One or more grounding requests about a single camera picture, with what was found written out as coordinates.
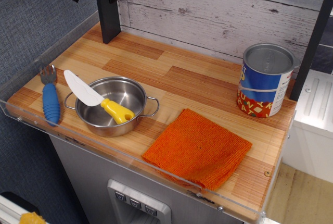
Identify blue handled metal fork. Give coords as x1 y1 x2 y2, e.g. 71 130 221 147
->
40 65 60 127

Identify white yellow toy knife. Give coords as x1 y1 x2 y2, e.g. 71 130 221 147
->
63 70 135 125

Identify small steel pot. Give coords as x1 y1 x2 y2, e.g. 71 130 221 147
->
64 76 160 138

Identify blue soup can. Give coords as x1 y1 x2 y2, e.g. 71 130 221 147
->
236 43 300 118

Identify orange knitted cloth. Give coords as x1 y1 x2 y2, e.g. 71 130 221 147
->
142 109 252 190

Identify silver toy fridge cabinet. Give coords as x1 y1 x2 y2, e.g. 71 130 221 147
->
51 136 242 223

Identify ice dispenser button panel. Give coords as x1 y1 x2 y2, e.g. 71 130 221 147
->
107 179 172 223

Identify yellow orange object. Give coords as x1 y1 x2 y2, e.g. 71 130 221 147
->
19 212 46 224

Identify white plastic appliance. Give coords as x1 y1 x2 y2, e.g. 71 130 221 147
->
282 70 332 182

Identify black left vertical post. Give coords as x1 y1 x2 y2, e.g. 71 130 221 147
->
97 0 121 44

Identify black vertical post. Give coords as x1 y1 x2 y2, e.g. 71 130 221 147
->
97 0 121 44
289 0 332 101

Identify clear acrylic guard rail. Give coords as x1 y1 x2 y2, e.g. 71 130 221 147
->
1 14 296 223

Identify black right vertical post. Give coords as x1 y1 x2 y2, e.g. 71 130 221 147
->
289 0 332 101

